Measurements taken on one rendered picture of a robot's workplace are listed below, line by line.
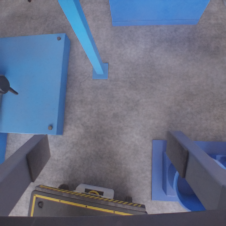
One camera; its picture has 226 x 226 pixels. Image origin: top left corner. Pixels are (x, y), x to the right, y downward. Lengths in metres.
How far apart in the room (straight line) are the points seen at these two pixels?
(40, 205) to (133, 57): 1.25
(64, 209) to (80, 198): 0.12
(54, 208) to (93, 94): 0.84
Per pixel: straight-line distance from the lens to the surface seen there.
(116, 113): 1.26
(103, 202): 1.00
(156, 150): 1.25
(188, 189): 1.20
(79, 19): 0.80
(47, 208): 1.13
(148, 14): 1.47
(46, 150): 0.17
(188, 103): 1.34
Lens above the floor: 1.24
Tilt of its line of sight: 80 degrees down
